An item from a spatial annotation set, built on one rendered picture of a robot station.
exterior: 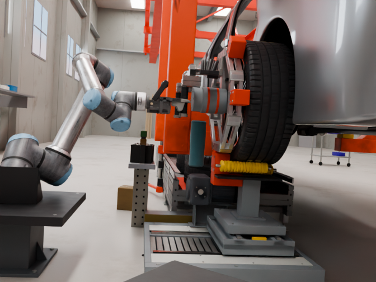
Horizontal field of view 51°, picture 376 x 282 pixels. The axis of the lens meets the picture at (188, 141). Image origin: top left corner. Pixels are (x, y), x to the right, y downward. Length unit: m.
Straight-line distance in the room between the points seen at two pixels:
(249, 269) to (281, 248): 0.26
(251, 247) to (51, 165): 1.09
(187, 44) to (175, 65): 0.15
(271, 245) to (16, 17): 7.62
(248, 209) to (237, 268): 0.42
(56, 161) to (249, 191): 1.03
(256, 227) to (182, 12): 1.42
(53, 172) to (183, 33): 1.18
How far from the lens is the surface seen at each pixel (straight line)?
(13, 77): 8.70
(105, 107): 1.77
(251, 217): 2.18
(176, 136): 2.54
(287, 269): 1.94
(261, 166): 2.06
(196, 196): 2.38
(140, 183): 2.70
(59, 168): 2.17
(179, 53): 2.59
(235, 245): 2.00
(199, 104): 2.07
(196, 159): 2.21
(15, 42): 8.79
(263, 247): 2.04
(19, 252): 1.99
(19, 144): 2.12
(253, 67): 1.90
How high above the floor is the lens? 0.70
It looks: 2 degrees down
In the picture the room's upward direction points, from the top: 3 degrees clockwise
